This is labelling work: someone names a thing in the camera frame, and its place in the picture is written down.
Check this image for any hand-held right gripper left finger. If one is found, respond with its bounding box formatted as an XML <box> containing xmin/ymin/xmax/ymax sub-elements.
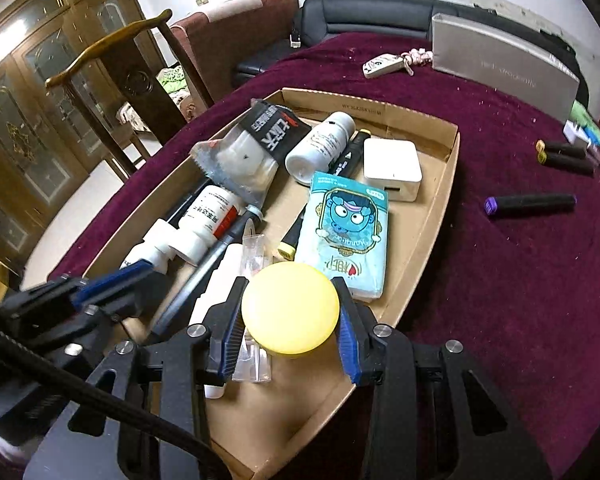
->
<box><xmin>25</xmin><ymin>276</ymin><xmax>251</xmax><ymax>480</ymax></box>

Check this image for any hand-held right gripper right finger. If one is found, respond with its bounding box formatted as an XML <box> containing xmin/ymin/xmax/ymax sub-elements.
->
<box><xmin>332</xmin><ymin>280</ymin><xmax>551</xmax><ymax>480</ymax></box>

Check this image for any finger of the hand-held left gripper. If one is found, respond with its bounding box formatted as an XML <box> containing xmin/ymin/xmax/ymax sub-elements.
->
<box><xmin>72</xmin><ymin>259</ymin><xmax>157</xmax><ymax>311</ymax></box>

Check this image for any yellow round container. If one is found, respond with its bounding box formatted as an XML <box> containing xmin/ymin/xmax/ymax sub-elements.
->
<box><xmin>241</xmin><ymin>261</ymin><xmax>341</xmax><ymax>357</ymax></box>

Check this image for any grey pen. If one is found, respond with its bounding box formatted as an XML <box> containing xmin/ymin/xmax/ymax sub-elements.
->
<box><xmin>150</xmin><ymin>210</ymin><xmax>261</xmax><ymax>341</ymax></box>

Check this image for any blue cartoon tissue pack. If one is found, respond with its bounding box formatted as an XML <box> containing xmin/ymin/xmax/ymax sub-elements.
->
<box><xmin>295</xmin><ymin>170</ymin><xmax>391</xmax><ymax>303</ymax></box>

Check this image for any black marker green cap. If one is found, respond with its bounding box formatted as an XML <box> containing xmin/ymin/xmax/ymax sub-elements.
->
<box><xmin>165</xmin><ymin>180</ymin><xmax>216</xmax><ymax>226</ymax></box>

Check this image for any white bottle red label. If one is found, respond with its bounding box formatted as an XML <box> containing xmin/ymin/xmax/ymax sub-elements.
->
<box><xmin>167</xmin><ymin>185</ymin><xmax>246</xmax><ymax>267</ymax></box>

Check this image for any black marker pale yellow cap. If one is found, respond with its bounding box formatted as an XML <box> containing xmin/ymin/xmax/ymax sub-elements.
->
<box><xmin>278</xmin><ymin>207</ymin><xmax>306</xmax><ymax>261</ymax></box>

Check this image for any shallow cardboard box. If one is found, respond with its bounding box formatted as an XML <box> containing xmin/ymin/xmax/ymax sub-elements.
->
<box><xmin>47</xmin><ymin>87</ymin><xmax>461</xmax><ymax>480</ymax></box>

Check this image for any white square adapter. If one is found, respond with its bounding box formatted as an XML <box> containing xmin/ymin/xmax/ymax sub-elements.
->
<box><xmin>362</xmin><ymin>139</ymin><xmax>423</xmax><ymax>203</ymax></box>

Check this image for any black marker mint cap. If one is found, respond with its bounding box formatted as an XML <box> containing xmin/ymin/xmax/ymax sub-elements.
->
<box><xmin>330</xmin><ymin>130</ymin><xmax>372</xmax><ymax>181</ymax></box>

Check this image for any black snack packet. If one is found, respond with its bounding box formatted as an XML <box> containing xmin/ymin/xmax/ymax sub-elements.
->
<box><xmin>189</xmin><ymin>100</ymin><xmax>313</xmax><ymax>211</ymax></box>

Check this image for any wooden glass-door cabinet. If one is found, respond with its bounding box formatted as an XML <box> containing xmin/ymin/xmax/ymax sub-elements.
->
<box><xmin>0</xmin><ymin>0</ymin><xmax>166</xmax><ymax>271</ymax></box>

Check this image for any dark wooden chair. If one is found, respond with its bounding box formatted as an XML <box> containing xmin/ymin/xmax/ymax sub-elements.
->
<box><xmin>45</xmin><ymin>9</ymin><xmax>216</xmax><ymax>181</ymax></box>

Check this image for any green patterned cushion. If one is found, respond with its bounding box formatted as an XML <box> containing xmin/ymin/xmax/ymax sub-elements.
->
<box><xmin>155</xmin><ymin>65</ymin><xmax>191</xmax><ymax>97</ymax></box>

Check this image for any black marker purple cap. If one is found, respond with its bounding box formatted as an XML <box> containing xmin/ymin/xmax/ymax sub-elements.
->
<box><xmin>484</xmin><ymin>193</ymin><xmax>577</xmax><ymax>219</ymax></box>

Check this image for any white car key remote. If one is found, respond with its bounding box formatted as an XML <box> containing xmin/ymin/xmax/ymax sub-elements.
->
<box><xmin>362</xmin><ymin>54</ymin><xmax>406</xmax><ymax>79</ymax></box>

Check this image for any black marker olive yellow cap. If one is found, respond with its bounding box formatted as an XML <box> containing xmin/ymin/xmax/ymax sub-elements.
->
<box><xmin>537</xmin><ymin>150</ymin><xmax>596</xmax><ymax>177</ymax></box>
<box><xmin>535</xmin><ymin>140</ymin><xmax>588</xmax><ymax>160</ymax></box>

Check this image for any brown armchair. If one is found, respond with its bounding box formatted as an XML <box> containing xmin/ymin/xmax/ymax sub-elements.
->
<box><xmin>170</xmin><ymin>0</ymin><xmax>301</xmax><ymax>106</ymax></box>

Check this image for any white plug charger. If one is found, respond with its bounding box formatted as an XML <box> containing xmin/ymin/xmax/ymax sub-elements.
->
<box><xmin>562</xmin><ymin>120</ymin><xmax>588</xmax><ymax>146</ymax></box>

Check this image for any grey shoe box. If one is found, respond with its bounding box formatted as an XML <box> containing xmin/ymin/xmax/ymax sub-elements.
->
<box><xmin>430</xmin><ymin>12</ymin><xmax>581</xmax><ymax>121</ymax></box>

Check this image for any black leather sofa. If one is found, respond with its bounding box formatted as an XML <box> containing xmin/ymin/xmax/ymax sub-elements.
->
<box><xmin>230</xmin><ymin>0</ymin><xmax>591</xmax><ymax>91</ymax></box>

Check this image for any green cloth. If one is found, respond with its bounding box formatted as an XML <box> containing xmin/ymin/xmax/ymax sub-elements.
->
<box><xmin>572</xmin><ymin>100</ymin><xmax>600</xmax><ymax>136</ymax></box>

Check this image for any pink rope keychain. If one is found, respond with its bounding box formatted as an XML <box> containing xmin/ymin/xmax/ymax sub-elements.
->
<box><xmin>402</xmin><ymin>47</ymin><xmax>433</xmax><ymax>76</ymax></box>

